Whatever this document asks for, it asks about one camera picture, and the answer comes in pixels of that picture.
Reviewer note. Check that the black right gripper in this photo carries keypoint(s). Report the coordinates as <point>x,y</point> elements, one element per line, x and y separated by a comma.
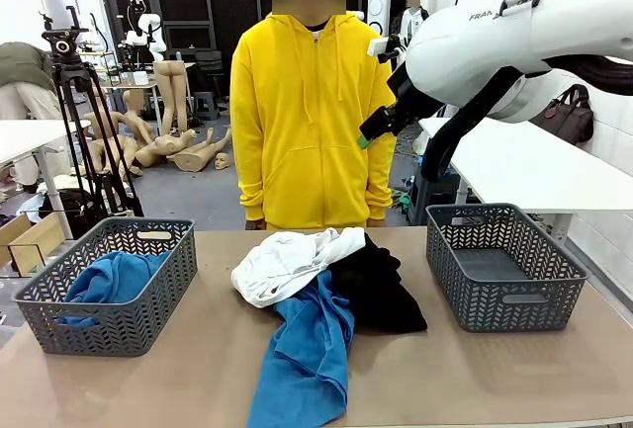
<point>408,99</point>

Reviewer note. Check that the blue knit garment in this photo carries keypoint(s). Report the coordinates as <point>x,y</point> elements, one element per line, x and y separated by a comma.
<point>109,280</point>
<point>306,349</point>

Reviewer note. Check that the person's left forearm yellow sleeve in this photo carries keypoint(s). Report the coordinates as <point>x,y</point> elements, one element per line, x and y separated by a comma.
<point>381,186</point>

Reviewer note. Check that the person's right forearm yellow sleeve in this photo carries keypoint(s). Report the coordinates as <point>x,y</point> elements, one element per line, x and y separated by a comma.
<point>251,186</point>

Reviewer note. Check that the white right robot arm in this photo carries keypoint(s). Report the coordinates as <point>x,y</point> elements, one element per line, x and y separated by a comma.
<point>494,42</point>

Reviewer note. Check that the person's left hand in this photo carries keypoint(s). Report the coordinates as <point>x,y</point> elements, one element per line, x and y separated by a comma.
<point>377,223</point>

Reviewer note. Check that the person's right hand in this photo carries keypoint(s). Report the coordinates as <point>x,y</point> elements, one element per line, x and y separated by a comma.
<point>255,224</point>

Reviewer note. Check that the person in yellow hoodie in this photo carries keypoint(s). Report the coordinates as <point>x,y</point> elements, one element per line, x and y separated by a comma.
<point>306,126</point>

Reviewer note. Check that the white cylindrical appliance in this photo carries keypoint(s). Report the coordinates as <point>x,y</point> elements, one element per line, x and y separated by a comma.
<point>378,3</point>

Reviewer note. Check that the tan mannequin head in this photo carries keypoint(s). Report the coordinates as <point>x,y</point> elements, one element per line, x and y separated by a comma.
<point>222,161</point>

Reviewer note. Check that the black garment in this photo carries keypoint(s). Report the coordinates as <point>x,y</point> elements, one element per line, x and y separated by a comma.
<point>381,294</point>

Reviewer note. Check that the white garment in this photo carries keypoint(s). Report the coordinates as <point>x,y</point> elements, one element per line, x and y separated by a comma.
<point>277,265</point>

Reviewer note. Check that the black stool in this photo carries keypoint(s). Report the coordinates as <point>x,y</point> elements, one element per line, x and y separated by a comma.
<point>205,104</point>

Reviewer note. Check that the white table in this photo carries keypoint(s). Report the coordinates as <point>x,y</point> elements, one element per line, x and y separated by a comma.
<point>29,139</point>
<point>544,176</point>

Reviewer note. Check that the black office chair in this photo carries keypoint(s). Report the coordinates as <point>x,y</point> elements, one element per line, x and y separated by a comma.
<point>207,64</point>

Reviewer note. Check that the tan mannequin body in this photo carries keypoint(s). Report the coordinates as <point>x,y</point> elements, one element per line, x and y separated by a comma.
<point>111,146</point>
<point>198,158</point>
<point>160,147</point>

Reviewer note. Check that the brown leather bag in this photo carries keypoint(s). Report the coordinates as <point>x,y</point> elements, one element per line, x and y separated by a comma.
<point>573,121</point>

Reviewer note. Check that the grey woven plastic basket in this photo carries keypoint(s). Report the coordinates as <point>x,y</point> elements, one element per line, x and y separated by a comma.
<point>494,314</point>
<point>118,329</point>

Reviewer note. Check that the tan seated mannequin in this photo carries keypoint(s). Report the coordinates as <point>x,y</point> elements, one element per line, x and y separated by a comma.
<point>136,116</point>

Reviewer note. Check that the white humanoid robot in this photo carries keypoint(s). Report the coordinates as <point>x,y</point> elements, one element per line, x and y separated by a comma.
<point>151,27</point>

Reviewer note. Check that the black tripod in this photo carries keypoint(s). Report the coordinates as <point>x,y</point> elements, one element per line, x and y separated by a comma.
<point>74,102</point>

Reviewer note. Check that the black bag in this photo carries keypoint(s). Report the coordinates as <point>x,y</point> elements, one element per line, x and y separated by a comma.
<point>69,205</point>

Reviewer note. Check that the person in olive jacket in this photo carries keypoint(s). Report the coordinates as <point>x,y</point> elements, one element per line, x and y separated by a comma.
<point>25,62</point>

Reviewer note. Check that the cardboard box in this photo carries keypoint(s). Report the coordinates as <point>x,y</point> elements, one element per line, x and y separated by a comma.
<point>29,235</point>

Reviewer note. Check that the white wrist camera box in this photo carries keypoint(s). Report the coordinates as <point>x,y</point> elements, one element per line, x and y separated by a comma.
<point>378,47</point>

